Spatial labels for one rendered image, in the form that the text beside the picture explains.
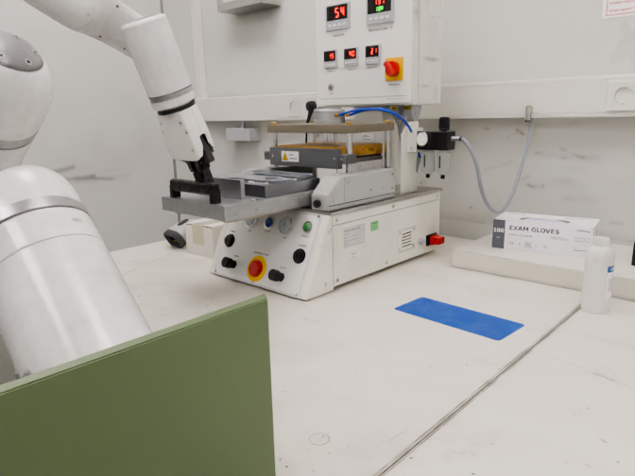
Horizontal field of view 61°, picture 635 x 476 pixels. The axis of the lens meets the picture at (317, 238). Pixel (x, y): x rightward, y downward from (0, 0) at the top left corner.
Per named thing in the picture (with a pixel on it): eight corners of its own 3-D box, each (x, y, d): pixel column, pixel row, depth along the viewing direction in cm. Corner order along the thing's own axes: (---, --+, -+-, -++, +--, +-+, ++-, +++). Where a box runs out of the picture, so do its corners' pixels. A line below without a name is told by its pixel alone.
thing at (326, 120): (330, 153, 158) (329, 108, 155) (421, 158, 137) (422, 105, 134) (268, 160, 140) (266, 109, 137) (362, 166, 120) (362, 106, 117)
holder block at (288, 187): (261, 182, 135) (261, 172, 134) (319, 188, 122) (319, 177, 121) (207, 190, 123) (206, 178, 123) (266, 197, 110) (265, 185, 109)
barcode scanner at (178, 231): (215, 235, 178) (214, 211, 176) (231, 238, 173) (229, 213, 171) (162, 246, 164) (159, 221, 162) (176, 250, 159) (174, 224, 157)
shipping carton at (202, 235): (234, 240, 171) (233, 212, 169) (262, 246, 162) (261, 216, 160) (184, 251, 157) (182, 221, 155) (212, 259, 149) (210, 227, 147)
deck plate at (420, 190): (344, 181, 170) (344, 178, 170) (442, 190, 147) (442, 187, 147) (229, 201, 138) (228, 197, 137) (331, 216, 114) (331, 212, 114)
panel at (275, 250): (213, 273, 134) (234, 201, 136) (299, 298, 114) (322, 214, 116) (207, 271, 133) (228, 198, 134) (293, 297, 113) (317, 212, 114)
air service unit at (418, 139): (413, 175, 140) (414, 117, 137) (464, 178, 130) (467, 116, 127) (402, 177, 136) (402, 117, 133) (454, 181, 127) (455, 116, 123)
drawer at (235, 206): (264, 195, 138) (263, 165, 136) (329, 204, 123) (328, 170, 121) (163, 213, 117) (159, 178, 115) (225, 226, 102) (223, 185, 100)
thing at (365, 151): (322, 156, 151) (321, 121, 149) (387, 159, 136) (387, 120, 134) (277, 161, 138) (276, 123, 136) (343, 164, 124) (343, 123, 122)
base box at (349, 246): (345, 235, 174) (344, 181, 170) (450, 253, 149) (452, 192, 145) (209, 273, 136) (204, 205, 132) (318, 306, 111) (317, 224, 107)
